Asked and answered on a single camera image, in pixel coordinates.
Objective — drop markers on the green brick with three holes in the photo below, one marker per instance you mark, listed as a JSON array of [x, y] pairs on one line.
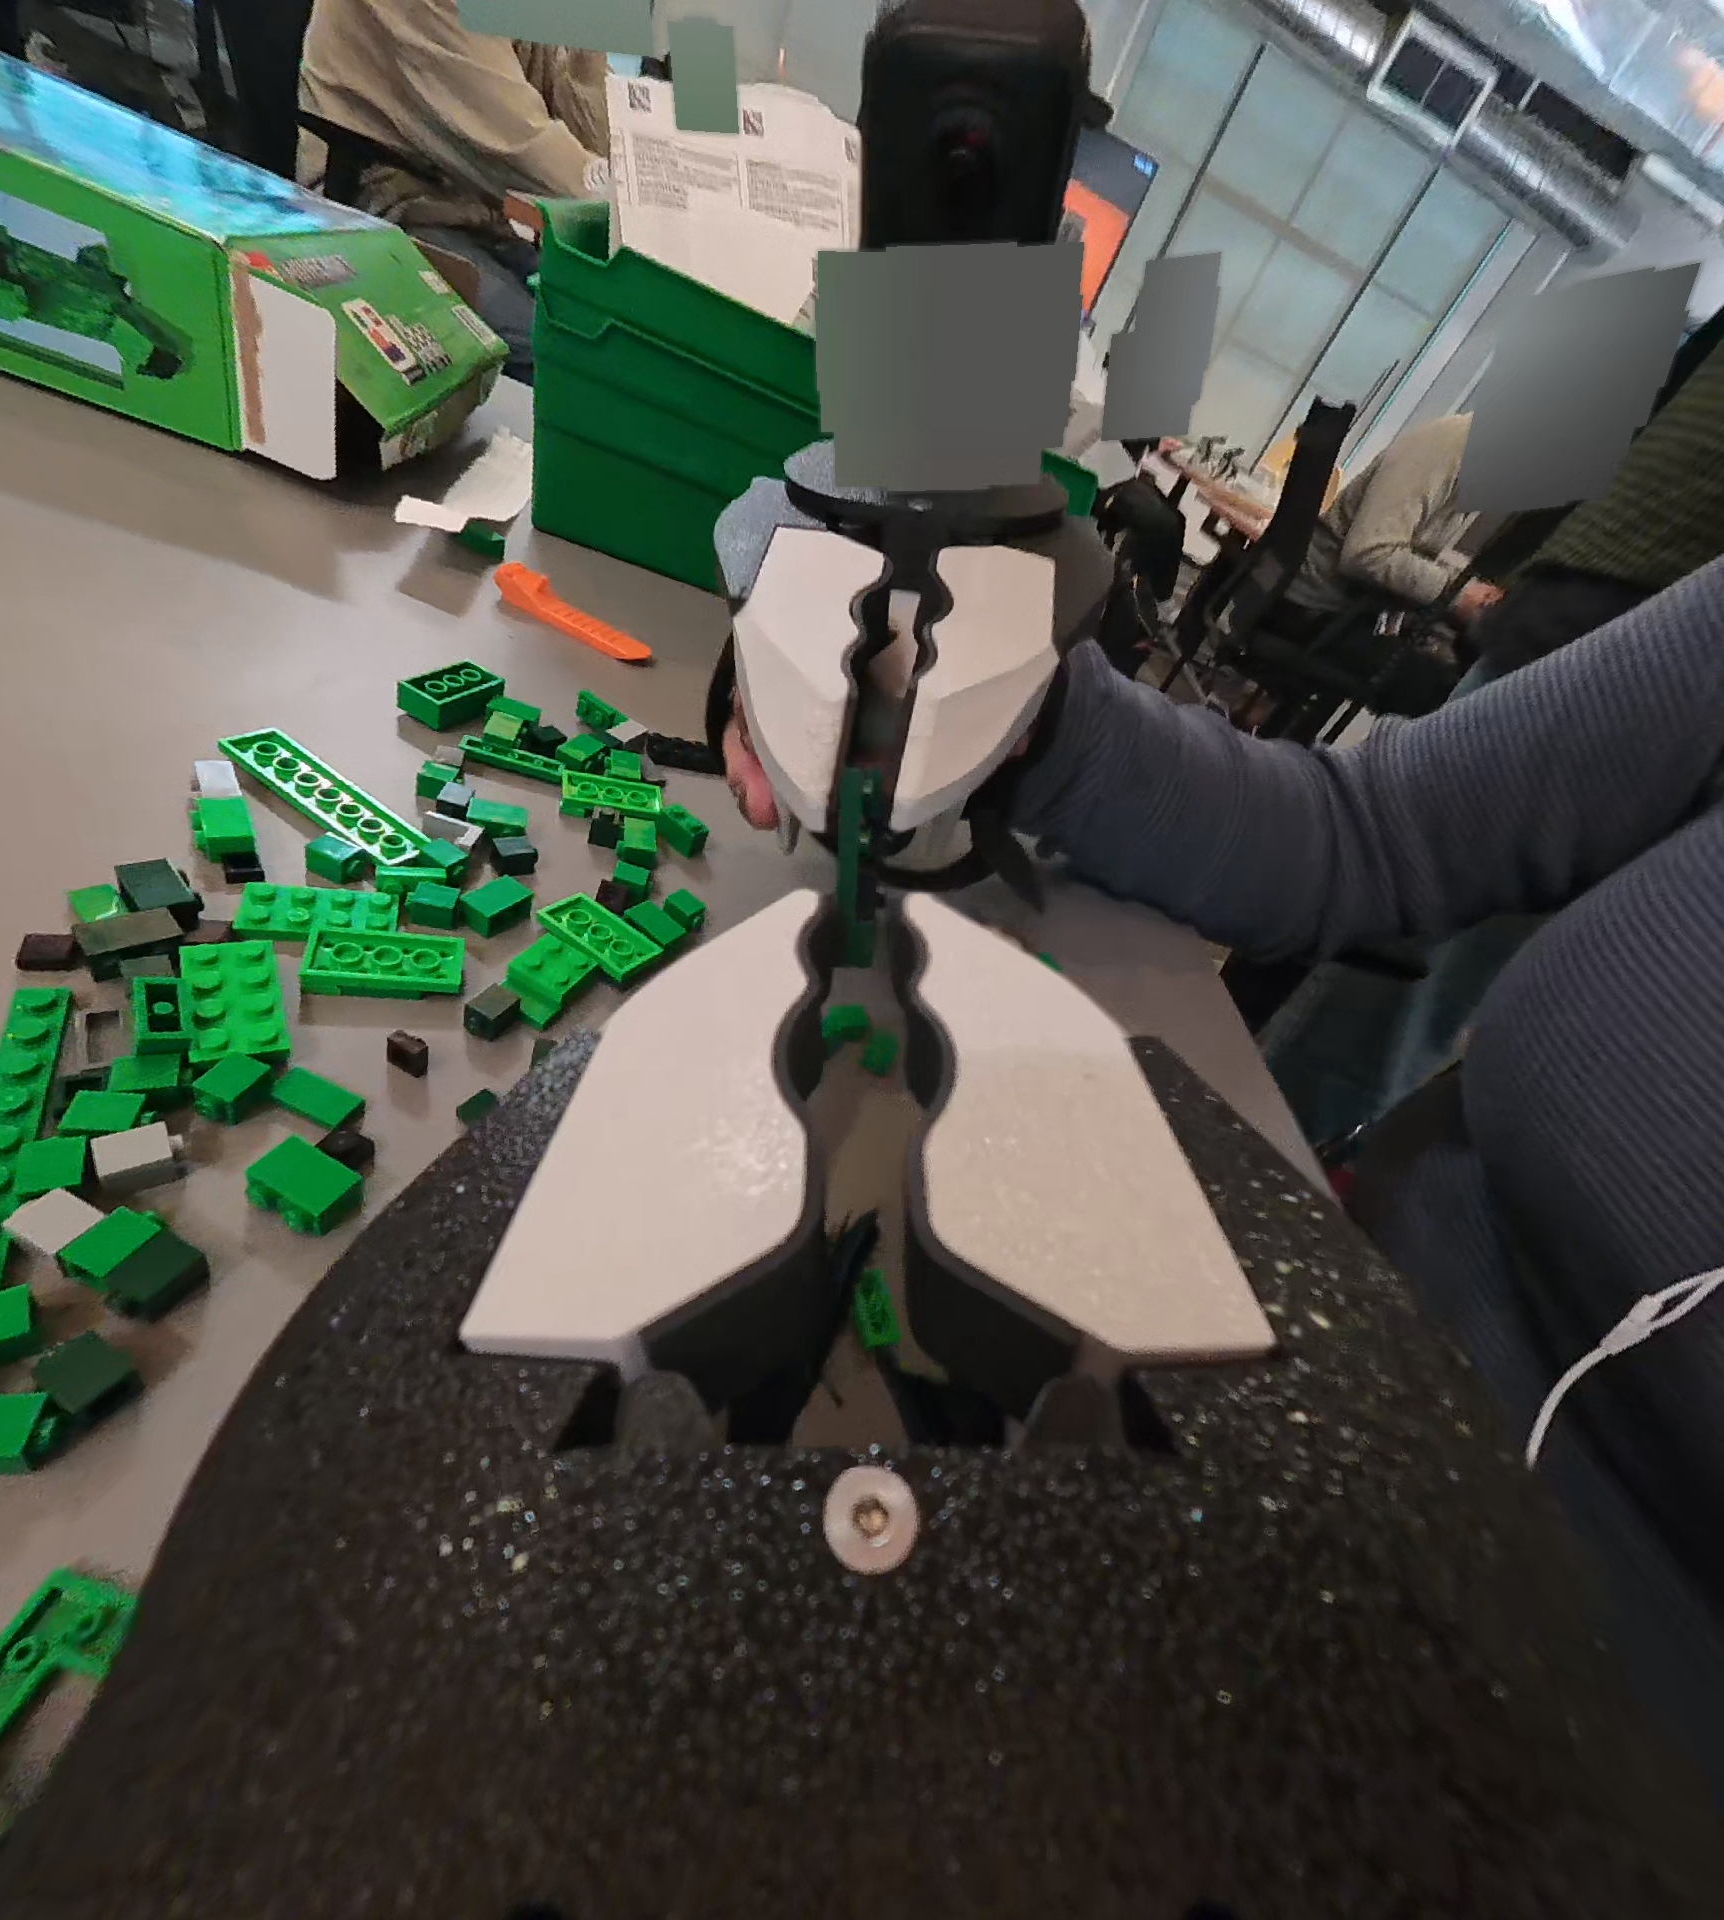
[[451, 692]]

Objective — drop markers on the pile of green bricks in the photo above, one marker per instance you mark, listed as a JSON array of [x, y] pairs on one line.
[[247, 1021]]

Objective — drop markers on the person's right forearm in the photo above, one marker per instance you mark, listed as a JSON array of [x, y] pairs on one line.
[[1403, 811]]

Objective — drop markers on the person's grey ribbed sweater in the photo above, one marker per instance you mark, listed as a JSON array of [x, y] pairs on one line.
[[1673, 1125]]

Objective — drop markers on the white paper scrap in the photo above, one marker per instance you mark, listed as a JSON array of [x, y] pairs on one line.
[[487, 480]]

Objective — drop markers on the person's right hand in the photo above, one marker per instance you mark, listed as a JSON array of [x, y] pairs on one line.
[[755, 781]]

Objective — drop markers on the long green plate with holes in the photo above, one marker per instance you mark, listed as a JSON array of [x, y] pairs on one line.
[[322, 793]]

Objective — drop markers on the black office chair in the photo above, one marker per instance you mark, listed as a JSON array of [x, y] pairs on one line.
[[1305, 495]]

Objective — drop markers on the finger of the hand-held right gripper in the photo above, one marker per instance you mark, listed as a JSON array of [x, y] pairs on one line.
[[975, 674], [803, 674]]

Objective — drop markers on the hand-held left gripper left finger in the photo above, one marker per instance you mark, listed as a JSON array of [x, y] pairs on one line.
[[666, 1185]]

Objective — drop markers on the orange brick separator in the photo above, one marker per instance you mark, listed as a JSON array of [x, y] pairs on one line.
[[562, 609]]

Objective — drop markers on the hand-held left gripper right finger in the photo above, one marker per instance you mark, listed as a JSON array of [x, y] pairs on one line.
[[1087, 1201]]

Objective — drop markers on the green plastic bin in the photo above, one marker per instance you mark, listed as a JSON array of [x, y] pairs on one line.
[[623, 450]]

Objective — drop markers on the grey desk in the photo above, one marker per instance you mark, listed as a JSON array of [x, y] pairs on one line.
[[126, 601]]

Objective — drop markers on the green cardboard toy box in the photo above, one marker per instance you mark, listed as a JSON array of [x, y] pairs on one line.
[[126, 301]]

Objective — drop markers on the computer monitor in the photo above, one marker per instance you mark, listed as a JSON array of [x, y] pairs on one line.
[[1110, 224]]

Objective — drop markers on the white printed paper bags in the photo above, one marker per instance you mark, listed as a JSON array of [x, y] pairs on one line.
[[713, 211]]

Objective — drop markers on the dark green brick assembly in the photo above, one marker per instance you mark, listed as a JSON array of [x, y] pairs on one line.
[[852, 871]]

